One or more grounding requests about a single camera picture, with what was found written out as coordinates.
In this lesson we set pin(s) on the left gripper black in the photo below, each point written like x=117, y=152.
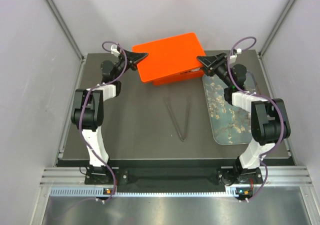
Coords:
x=133, y=57

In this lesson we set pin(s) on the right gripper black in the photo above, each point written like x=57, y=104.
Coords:
x=218, y=61

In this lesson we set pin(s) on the orange box lid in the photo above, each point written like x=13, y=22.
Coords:
x=169, y=56

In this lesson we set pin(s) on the metal tongs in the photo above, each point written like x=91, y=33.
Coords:
x=182, y=127

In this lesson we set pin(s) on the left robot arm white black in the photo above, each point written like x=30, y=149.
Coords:
x=87, y=113

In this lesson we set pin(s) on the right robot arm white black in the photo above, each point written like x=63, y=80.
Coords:
x=268, y=117

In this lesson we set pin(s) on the orange compartment box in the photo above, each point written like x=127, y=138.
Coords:
x=192, y=74

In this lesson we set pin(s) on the blue floral tray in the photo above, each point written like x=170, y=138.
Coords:
x=230, y=125

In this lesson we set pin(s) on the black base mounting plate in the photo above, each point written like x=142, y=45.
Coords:
x=212, y=175

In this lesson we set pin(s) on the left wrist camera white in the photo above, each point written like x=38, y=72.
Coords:
x=115, y=50

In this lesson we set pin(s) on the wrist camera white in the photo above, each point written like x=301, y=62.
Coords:
x=234, y=55
x=115, y=50

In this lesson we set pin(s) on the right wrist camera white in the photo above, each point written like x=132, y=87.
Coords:
x=234, y=55

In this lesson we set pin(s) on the grey slotted cable duct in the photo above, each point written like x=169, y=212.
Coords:
x=103, y=192

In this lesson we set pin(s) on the aluminium frame rail front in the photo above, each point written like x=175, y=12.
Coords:
x=278, y=176

